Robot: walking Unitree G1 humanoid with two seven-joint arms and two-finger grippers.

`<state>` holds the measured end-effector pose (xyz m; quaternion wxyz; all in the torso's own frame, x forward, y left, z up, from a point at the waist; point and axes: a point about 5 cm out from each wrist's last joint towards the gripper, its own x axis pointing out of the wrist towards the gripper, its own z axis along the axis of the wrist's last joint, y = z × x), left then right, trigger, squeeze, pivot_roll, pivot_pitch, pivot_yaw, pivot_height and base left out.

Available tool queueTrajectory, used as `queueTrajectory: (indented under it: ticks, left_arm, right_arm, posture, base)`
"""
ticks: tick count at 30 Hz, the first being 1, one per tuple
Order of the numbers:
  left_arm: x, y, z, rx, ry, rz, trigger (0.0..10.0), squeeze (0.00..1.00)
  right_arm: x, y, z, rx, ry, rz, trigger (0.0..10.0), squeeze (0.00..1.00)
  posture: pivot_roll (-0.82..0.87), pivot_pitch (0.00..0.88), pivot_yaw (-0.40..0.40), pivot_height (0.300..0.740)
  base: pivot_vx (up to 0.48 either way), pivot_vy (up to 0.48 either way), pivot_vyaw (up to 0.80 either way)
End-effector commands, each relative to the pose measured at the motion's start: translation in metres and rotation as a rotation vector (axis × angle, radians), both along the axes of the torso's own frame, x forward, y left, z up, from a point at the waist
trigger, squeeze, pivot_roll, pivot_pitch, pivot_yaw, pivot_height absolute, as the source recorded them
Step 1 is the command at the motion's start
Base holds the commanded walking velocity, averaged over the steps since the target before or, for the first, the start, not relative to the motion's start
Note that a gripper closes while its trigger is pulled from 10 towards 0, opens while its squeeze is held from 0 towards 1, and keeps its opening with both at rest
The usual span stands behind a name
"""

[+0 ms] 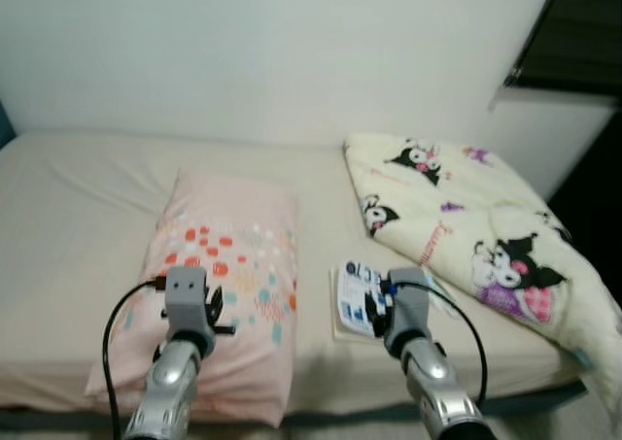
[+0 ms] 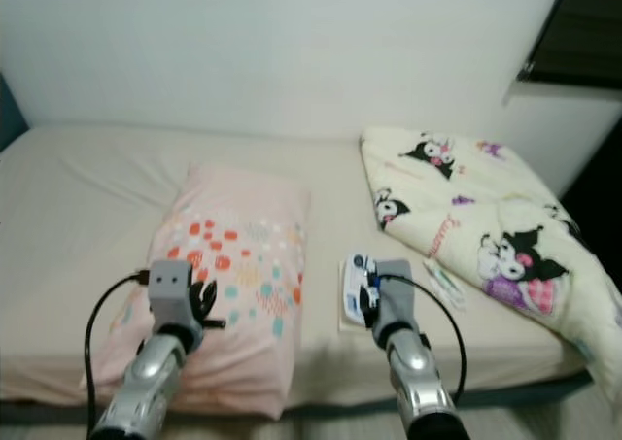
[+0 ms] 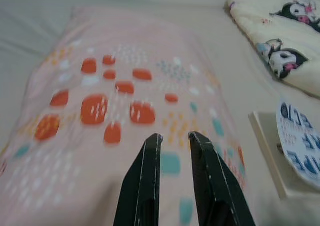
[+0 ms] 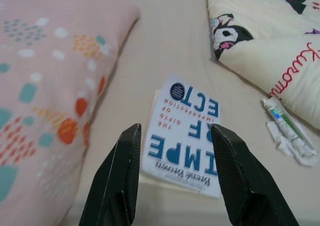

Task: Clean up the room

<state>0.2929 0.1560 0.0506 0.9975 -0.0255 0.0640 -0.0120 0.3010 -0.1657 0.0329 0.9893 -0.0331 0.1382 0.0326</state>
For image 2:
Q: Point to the white blue paperback book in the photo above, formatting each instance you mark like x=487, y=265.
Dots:
x=355, y=289

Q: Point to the white green tube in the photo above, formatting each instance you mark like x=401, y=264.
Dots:
x=444, y=283

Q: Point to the pink pillow with coloured spots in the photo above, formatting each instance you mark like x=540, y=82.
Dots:
x=243, y=207

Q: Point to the beige sheeted bed mattress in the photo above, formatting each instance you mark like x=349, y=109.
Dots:
x=97, y=197

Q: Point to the cream cartoon print blanket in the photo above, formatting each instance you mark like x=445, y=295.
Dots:
x=476, y=197

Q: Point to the white window sill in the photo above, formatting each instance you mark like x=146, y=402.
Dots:
x=564, y=90

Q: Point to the dark window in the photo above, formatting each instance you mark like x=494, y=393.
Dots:
x=578, y=27

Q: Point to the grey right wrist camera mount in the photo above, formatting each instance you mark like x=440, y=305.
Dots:
x=394, y=299

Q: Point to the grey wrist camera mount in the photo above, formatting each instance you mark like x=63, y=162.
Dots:
x=170, y=289
x=394, y=299

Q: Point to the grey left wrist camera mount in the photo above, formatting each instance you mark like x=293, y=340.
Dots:
x=170, y=289

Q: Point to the dark bed frame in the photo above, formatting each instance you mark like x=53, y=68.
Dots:
x=330, y=411

